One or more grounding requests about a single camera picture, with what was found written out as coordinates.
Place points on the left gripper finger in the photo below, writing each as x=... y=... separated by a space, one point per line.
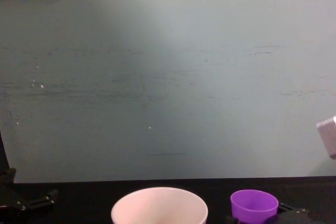
x=8 y=178
x=36 y=202

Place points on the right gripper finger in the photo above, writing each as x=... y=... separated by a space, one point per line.
x=295 y=210
x=232 y=221

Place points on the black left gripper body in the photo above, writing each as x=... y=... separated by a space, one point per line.
x=9 y=214

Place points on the purple plastic cup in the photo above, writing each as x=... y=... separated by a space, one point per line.
x=252 y=208

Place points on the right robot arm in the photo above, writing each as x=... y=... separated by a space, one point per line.
x=328 y=137

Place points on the black table cloth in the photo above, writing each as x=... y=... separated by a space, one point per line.
x=86 y=203

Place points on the pale pink bowl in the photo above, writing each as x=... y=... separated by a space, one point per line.
x=157 y=208

